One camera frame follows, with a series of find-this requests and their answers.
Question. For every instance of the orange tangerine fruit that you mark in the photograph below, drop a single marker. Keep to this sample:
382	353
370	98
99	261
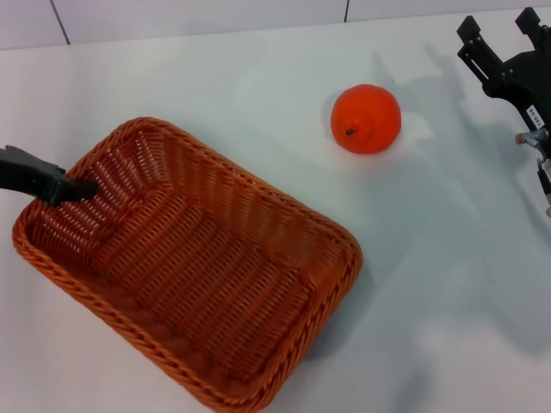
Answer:
370	116

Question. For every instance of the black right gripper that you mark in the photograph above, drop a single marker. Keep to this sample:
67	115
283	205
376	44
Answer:
525	77

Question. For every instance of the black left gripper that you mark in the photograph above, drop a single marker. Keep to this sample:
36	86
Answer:
21	174

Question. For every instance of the orange woven plastic basket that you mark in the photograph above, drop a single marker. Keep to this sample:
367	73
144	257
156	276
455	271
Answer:
206	266

